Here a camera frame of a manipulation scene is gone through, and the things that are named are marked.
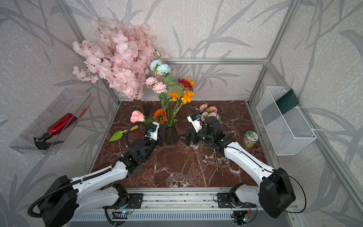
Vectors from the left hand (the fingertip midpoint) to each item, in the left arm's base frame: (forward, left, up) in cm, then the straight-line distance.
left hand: (163, 126), depth 76 cm
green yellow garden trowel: (+8, +36, -23) cm, 43 cm away
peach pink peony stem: (+26, -32, -18) cm, 45 cm away
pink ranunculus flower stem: (-10, -32, -23) cm, 41 cm away
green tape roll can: (+1, -53, -15) cm, 55 cm away
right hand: (-3, -11, -1) cm, 12 cm away
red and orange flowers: (+3, -2, +3) cm, 5 cm away
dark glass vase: (+3, -3, -15) cm, 15 cm away
